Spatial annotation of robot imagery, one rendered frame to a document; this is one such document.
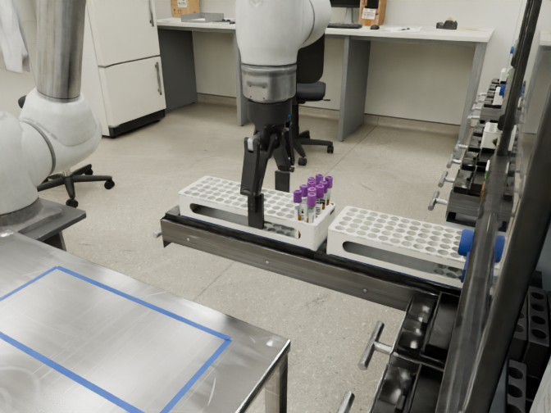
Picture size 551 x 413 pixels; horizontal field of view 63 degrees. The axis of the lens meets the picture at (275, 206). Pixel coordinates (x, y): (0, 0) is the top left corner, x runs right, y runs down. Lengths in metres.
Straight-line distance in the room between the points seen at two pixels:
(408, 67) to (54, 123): 3.48
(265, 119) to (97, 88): 3.42
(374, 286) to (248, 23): 0.46
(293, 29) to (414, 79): 3.61
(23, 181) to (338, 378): 1.16
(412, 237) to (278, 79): 0.33
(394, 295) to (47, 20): 0.94
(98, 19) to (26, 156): 2.86
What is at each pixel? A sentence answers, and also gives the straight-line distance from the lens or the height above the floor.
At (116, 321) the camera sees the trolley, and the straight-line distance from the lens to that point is 0.67.
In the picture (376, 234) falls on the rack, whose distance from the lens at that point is 0.75.
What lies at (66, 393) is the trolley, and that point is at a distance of 0.60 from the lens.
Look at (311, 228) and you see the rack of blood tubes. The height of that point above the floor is 0.86.
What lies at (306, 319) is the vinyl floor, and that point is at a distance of 1.89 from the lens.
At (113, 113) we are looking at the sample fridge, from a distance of 4.09.
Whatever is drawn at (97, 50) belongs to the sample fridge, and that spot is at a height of 0.74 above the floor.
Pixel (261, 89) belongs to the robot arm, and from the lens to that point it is 0.73.
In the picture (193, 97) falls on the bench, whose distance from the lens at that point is 5.23.
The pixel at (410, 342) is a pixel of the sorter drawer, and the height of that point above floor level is 0.82.
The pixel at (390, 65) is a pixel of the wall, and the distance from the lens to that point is 4.33.
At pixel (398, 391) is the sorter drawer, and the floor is 0.82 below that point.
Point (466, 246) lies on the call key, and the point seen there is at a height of 0.98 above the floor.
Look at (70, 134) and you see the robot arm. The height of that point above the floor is 0.89.
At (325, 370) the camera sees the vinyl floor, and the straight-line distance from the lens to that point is 1.70.
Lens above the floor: 1.24
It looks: 27 degrees down
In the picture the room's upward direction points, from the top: straight up
